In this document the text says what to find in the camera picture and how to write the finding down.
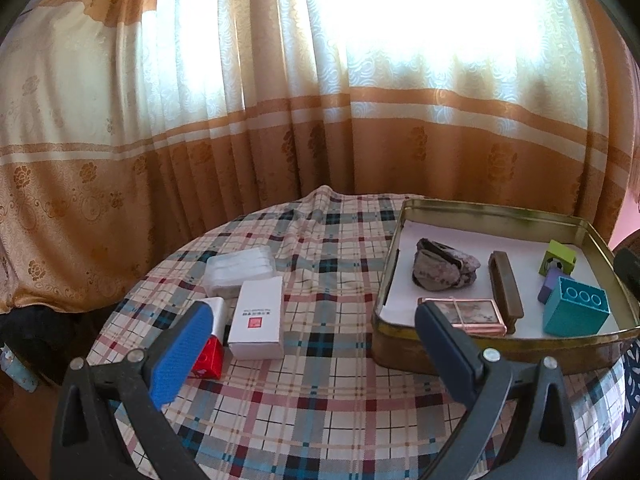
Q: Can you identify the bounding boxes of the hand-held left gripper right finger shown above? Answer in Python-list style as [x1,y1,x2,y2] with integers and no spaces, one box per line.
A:
[414,301,583,480]

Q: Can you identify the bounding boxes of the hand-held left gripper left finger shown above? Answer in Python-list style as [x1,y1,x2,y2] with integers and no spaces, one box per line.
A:
[50,301,215,480]

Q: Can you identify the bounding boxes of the red building block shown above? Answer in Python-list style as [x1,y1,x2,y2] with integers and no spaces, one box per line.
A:
[192,337,223,381]

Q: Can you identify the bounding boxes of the golden tin box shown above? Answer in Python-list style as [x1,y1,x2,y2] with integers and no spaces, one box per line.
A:
[371,198,640,376]

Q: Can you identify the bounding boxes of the copper picture frame box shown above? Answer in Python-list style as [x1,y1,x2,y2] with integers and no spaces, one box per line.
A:
[417,297,508,337]

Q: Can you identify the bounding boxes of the white power adapter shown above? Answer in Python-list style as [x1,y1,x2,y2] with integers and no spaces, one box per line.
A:
[195,296,226,341]

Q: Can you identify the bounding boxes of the green building block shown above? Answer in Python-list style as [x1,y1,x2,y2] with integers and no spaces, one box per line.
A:
[538,240,577,277]

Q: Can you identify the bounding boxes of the teal building block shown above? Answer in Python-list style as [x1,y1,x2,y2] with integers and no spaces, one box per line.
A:
[543,276,612,337]

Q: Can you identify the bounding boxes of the grey floral pouch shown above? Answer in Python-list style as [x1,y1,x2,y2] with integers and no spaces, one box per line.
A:
[412,238,481,292]

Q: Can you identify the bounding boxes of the white cardboard box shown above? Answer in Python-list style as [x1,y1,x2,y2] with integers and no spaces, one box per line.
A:
[227,276,286,361]

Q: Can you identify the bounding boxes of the purple block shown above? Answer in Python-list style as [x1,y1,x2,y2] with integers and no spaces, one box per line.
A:
[537,267,568,306]

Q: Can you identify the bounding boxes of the brown oblong case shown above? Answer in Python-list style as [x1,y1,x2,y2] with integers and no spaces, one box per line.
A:
[488,250,525,322]

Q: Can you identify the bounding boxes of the clear plastic box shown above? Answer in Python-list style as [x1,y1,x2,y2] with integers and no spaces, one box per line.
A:
[204,246,277,298]

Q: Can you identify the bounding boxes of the blue printed cushion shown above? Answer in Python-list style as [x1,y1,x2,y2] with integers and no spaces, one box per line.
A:
[620,337,640,411]

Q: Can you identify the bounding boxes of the white paper liner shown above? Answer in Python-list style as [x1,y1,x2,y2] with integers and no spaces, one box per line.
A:
[379,217,626,338]

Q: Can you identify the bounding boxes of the dark cloth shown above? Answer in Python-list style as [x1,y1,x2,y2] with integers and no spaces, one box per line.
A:
[0,305,101,386]

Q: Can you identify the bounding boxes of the plaid tablecloth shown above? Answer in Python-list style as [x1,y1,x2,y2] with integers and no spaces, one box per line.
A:
[85,185,626,480]

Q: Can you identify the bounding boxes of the patterned paper cup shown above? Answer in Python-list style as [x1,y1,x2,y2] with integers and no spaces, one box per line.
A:
[0,342,38,393]

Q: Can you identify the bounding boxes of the beige and orange curtain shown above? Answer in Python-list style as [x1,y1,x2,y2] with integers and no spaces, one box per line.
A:
[0,0,640,311]

